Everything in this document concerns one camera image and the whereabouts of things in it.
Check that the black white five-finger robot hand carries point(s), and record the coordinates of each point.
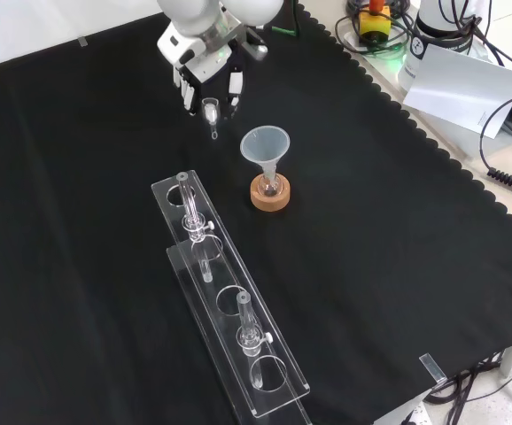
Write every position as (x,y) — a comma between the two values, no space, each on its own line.
(209,66)

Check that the translucent plastic funnel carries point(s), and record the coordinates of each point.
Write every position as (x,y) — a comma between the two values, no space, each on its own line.
(265,144)

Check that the small glass round-bottom flask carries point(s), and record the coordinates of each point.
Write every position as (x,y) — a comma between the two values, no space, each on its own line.
(268,188)

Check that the clear acrylic funnel stand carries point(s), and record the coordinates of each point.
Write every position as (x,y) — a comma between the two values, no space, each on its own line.
(234,283)

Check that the grey tape piece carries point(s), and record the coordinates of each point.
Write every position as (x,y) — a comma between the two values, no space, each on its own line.
(83,42)

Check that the yellow stop button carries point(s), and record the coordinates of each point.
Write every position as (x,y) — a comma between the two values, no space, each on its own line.
(374,24)

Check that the black cloth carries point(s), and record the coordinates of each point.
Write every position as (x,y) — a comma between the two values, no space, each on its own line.
(83,221)

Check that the pale board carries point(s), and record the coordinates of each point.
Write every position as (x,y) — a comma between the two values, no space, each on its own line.
(460,88)

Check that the clear tape strip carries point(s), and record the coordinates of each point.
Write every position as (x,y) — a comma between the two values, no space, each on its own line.
(432,367)

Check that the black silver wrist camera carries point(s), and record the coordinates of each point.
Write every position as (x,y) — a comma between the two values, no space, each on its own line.
(256,46)

